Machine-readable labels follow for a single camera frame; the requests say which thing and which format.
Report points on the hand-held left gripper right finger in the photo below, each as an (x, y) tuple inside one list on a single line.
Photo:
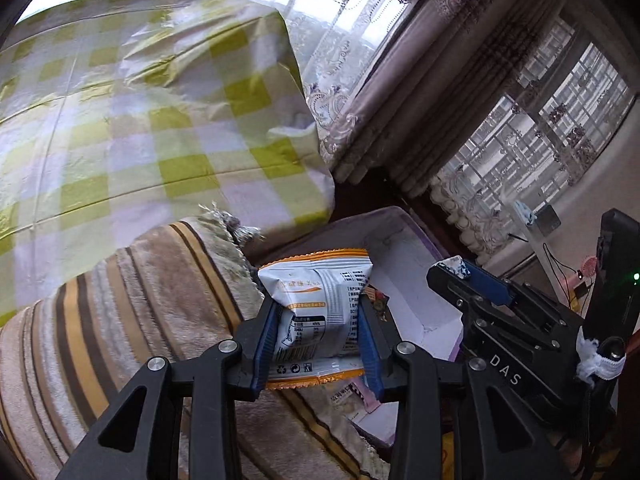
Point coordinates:
[(371, 360)]

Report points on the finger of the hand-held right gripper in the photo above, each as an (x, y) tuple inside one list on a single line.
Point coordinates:
[(450, 287), (492, 285)]

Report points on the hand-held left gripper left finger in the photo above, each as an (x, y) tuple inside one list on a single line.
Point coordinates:
[(265, 350)]

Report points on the small blue white packet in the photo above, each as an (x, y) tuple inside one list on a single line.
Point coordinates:
[(455, 266)]

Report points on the purple rimmed white box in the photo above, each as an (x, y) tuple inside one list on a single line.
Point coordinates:
[(415, 310)]

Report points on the white orange trimmed snack packet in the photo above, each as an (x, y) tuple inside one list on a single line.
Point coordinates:
[(315, 300)]

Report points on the pink snack packet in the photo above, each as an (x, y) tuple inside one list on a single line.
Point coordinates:
[(366, 399)]

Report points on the white stand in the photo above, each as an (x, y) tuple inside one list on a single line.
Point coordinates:
[(542, 260)]

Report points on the red dark snack packet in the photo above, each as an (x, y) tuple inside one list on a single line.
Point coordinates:
[(378, 301)]

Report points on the grey box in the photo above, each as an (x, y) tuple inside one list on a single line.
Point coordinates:
[(550, 220)]

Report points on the small pink fan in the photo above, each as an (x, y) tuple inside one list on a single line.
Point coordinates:
[(590, 266)]

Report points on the striped plush cushion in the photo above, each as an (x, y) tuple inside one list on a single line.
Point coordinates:
[(150, 300)]

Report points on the white lace curtain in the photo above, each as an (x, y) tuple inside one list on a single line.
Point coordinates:
[(540, 150), (325, 25)]

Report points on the pink pleated curtain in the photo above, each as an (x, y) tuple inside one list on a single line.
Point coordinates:
[(450, 85)]

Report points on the yellow checked plastic tablecloth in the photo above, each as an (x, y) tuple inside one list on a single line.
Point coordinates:
[(125, 150)]

